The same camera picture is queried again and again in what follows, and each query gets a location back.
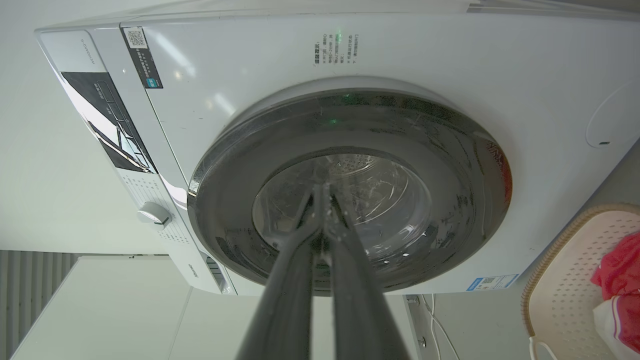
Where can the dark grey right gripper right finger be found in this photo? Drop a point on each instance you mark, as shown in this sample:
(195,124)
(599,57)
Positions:
(360,310)

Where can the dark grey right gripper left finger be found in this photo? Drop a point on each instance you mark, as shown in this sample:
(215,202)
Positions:
(285,310)

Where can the white perforated laundry basket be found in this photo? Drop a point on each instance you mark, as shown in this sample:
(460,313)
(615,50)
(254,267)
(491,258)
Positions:
(570,300)

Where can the round dark washing machine door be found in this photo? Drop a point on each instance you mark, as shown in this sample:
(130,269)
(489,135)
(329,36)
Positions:
(350,190)

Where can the white cabinet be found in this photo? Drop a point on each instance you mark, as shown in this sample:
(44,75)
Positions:
(125,320)

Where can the silver washing machine control knob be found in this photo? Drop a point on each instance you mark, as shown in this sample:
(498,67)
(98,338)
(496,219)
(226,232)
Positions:
(154,214)

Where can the white front-load washing machine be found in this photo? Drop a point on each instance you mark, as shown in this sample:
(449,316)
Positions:
(350,75)

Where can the grey ribbed radiator panel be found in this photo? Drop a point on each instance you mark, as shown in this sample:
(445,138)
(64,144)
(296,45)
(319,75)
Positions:
(25,290)

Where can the red and white garment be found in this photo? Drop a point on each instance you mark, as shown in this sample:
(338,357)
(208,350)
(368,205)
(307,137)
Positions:
(620,285)

